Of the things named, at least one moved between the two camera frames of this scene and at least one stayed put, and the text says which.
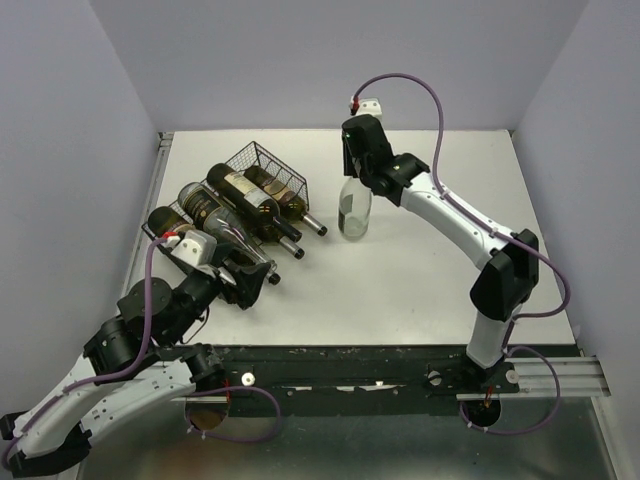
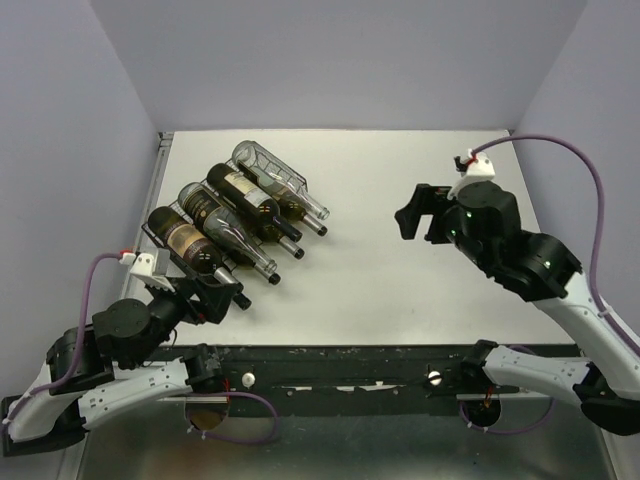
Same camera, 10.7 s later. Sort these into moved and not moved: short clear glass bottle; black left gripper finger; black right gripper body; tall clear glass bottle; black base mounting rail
Moved: tall clear glass bottle; black left gripper finger; black right gripper body
Not moved: black base mounting rail; short clear glass bottle
